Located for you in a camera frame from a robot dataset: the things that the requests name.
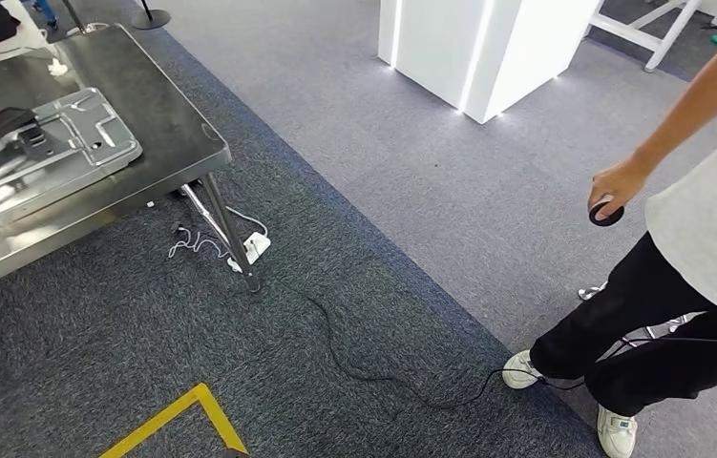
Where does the white table frame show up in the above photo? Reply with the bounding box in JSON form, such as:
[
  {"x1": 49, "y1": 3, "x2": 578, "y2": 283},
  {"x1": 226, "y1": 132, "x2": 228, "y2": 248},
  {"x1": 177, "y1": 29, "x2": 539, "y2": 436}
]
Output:
[{"x1": 584, "y1": 0, "x2": 705, "y2": 74}]

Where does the round black hand controller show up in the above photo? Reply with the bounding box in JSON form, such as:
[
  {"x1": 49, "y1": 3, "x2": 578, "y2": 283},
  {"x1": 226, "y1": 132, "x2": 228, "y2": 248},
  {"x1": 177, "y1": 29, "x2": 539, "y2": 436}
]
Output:
[{"x1": 588, "y1": 197, "x2": 626, "y2": 228}]

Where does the black stanchion post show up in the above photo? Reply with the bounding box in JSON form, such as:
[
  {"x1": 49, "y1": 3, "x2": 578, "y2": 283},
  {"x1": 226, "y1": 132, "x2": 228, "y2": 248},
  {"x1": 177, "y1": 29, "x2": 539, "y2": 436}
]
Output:
[{"x1": 130, "y1": 0, "x2": 173, "y2": 31}]

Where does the stainless steel workbench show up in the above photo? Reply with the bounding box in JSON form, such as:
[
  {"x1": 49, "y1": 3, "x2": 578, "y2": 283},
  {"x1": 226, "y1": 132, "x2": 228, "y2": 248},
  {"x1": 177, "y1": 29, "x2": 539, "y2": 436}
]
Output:
[{"x1": 0, "y1": 24, "x2": 264, "y2": 302}]

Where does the white lit pillar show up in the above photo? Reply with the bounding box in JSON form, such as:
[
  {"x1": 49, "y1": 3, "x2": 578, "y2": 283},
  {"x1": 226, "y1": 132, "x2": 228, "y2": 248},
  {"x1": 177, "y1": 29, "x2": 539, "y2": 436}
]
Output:
[{"x1": 377, "y1": 0, "x2": 603, "y2": 126}]

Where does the yellow floor tape square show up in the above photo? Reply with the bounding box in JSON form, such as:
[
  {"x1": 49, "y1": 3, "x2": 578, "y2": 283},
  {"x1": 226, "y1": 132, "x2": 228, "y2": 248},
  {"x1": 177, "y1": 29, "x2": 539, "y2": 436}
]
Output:
[{"x1": 97, "y1": 383, "x2": 250, "y2": 458}]

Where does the person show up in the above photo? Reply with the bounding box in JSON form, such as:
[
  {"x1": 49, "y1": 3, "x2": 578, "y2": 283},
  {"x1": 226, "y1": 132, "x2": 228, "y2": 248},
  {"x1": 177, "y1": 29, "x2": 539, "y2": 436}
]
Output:
[
  {"x1": 32, "y1": 0, "x2": 60, "y2": 31},
  {"x1": 500, "y1": 9, "x2": 717, "y2": 458}
]

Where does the long black tether cable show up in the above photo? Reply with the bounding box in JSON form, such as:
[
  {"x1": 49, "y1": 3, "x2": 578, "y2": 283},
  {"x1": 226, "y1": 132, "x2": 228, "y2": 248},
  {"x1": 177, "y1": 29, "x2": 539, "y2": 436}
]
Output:
[{"x1": 304, "y1": 295, "x2": 717, "y2": 411}]

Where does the person's right hand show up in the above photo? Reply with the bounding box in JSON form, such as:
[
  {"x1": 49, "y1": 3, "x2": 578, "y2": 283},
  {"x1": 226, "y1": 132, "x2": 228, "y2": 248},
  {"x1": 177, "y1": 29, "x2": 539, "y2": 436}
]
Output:
[{"x1": 586, "y1": 156, "x2": 650, "y2": 220}]

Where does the white power strip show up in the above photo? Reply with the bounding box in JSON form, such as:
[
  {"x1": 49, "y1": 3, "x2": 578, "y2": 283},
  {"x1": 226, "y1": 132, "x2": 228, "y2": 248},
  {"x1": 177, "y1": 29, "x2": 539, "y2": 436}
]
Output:
[{"x1": 227, "y1": 231, "x2": 273, "y2": 275}]

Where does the stamped grey metal plate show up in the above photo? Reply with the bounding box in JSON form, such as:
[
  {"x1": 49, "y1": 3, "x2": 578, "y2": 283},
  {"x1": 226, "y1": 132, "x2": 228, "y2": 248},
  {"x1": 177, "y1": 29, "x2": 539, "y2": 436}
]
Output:
[{"x1": 0, "y1": 87, "x2": 143, "y2": 252}]

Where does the white power cable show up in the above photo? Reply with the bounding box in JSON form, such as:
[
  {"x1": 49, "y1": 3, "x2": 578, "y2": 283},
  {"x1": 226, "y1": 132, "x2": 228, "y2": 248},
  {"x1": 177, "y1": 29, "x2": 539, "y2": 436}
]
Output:
[{"x1": 166, "y1": 205, "x2": 271, "y2": 261}]

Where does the chrome stool base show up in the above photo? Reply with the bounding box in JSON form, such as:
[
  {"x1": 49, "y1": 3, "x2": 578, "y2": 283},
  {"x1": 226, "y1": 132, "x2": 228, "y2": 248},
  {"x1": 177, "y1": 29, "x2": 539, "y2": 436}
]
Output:
[{"x1": 60, "y1": 0, "x2": 110, "y2": 36}]

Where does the white desk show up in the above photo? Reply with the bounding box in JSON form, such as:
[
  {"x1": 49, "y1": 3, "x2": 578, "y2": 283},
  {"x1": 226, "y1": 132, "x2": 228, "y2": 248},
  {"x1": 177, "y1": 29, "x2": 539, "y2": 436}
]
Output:
[{"x1": 0, "y1": 0, "x2": 57, "y2": 76}]

